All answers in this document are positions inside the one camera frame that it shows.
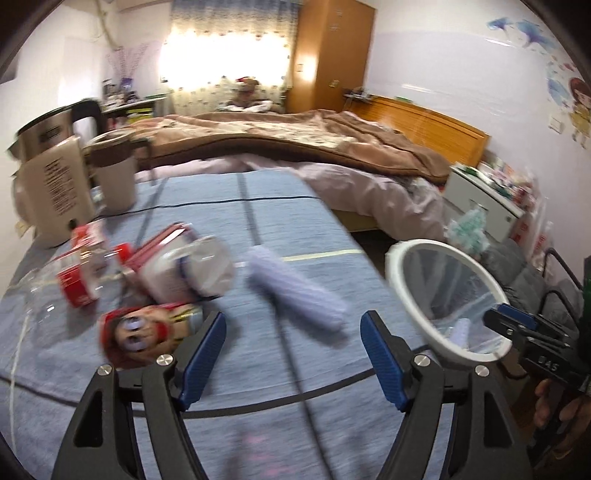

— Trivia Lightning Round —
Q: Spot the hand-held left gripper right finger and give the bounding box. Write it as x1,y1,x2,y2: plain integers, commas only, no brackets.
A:
360,310,539,480

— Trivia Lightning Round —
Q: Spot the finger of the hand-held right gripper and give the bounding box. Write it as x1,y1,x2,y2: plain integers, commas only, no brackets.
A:
496,303,541,330
483,308,518,337

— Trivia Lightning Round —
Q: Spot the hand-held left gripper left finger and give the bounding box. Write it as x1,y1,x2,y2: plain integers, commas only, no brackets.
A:
51,310,228,480

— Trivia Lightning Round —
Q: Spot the white mesh trash bin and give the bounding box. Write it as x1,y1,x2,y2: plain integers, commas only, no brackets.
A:
385,239,513,363

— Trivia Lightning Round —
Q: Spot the white bottle blue label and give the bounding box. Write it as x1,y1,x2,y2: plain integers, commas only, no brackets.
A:
139,235,234,301

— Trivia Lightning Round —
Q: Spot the white foam net sleeve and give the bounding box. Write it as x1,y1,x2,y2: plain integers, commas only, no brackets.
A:
245,244,349,330

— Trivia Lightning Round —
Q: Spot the red drink can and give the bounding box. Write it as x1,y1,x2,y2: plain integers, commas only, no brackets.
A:
124,223,195,287

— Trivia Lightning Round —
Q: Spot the red strawberry milk carton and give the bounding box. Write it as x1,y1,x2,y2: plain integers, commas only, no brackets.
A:
56,222,109,308

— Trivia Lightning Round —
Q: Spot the clear plastic container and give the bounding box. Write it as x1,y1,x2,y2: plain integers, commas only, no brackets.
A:
9,268,70,333

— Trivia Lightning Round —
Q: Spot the person's right hand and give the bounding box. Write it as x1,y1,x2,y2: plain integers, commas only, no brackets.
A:
533,376,591,462

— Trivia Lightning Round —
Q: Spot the grey quilted cushion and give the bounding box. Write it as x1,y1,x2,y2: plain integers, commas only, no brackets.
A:
480,240,583,324

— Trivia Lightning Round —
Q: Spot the red cartoon face can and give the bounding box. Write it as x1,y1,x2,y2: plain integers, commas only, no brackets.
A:
100,302,206,370

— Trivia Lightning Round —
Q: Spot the green print plastic bag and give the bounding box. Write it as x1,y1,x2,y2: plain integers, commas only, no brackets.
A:
445,210,488,254

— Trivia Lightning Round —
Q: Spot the white nightstand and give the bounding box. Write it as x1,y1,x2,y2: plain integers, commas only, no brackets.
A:
445,164,525,241

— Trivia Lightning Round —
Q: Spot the clutter of small boxes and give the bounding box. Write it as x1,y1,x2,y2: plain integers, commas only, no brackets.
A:
480,157,541,208

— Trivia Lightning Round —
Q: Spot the blue plaid tablecloth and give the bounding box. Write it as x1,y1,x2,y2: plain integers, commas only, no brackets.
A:
0,171,453,480

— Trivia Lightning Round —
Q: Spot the beige mug brown lid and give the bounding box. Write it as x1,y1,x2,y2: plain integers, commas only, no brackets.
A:
83,130,153,213

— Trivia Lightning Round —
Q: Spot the wooden bed headboard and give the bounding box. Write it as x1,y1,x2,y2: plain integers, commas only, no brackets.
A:
344,95,491,169

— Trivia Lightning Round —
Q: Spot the white electric kettle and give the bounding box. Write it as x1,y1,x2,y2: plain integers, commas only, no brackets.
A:
7,99,105,250

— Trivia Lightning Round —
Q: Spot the brown blanket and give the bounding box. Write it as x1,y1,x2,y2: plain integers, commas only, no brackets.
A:
108,109,455,185

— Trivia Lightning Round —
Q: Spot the cluttered desk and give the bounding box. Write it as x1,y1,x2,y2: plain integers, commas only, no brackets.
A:
102,95,167,125

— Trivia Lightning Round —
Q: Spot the brown teddy bear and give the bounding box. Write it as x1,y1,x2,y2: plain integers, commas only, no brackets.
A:
228,76,264,112

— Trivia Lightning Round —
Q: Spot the vase of purple twigs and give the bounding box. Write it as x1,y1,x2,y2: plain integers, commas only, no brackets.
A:
106,41,160,100

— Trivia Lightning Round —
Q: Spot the heart print curtain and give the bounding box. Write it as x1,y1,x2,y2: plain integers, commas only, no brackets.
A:
159,0,301,116

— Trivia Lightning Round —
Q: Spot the wooden wardrobe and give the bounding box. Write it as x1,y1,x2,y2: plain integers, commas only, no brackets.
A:
286,0,376,114

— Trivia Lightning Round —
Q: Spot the black metal chair frame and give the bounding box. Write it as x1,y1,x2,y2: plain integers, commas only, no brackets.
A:
540,247,585,315

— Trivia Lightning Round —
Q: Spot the cartoon girl wall sticker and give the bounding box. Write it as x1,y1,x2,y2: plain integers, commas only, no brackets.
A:
547,60,591,148

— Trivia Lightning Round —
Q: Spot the blue dolphin wall sticker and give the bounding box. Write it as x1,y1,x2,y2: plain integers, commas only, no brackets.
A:
487,17,559,49

